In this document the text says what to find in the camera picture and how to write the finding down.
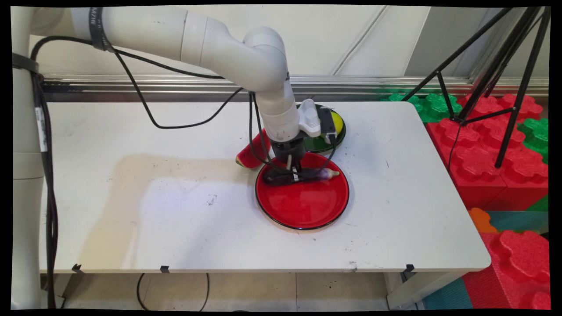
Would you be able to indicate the white table leg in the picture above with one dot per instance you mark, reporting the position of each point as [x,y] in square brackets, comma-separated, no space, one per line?
[417,289]

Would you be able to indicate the red round plate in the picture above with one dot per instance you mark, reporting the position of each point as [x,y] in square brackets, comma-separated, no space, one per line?
[303,202]

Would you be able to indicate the green foam block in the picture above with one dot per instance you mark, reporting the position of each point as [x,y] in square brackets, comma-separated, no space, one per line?
[432,105]
[535,136]

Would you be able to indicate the green round plate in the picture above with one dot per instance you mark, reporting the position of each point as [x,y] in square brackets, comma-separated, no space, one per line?
[320,142]

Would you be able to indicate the black camera tripod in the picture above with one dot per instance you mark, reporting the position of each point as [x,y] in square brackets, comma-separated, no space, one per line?
[505,87]

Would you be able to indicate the round toy citrus fruit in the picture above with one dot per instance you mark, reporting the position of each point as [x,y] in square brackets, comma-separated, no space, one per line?
[337,121]

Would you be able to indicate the large red foam block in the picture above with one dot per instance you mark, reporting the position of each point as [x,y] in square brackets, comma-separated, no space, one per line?
[483,153]

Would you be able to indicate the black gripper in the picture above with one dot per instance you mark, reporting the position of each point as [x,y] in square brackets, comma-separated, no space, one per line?
[287,149]

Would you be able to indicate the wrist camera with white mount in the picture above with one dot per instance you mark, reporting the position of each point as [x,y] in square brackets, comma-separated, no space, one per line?
[312,120]

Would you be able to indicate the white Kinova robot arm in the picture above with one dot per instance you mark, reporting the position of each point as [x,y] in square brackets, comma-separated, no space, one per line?
[219,48]

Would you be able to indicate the dark purple toy eggplant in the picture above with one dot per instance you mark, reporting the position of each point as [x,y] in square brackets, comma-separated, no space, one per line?
[314,174]

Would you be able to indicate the red watermelon slice toy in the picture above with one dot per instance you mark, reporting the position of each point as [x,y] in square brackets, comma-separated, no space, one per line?
[250,156]

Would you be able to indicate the teal foam mat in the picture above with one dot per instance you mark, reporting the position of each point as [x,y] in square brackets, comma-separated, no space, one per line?
[520,220]
[445,296]

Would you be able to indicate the black table edge clip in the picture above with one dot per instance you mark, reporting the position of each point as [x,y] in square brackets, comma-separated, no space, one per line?
[164,269]
[77,267]
[409,268]

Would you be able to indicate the aluminium wall rail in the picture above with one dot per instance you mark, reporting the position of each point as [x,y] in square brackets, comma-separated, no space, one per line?
[373,83]

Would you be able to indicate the orange foam block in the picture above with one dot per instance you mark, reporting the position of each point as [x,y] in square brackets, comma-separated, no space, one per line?
[480,220]

